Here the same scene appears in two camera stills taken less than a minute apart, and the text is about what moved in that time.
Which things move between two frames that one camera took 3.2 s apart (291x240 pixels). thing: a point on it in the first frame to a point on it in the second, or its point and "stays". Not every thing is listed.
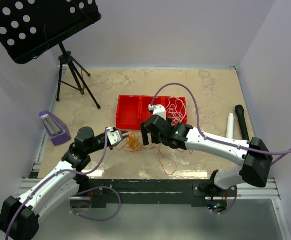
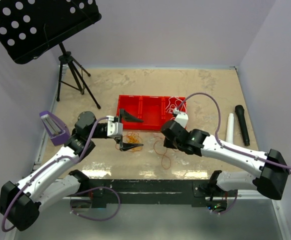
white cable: (176, 110) stays
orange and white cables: (134, 143) stays
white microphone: (230, 126) stays
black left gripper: (111, 147) to (124, 146)
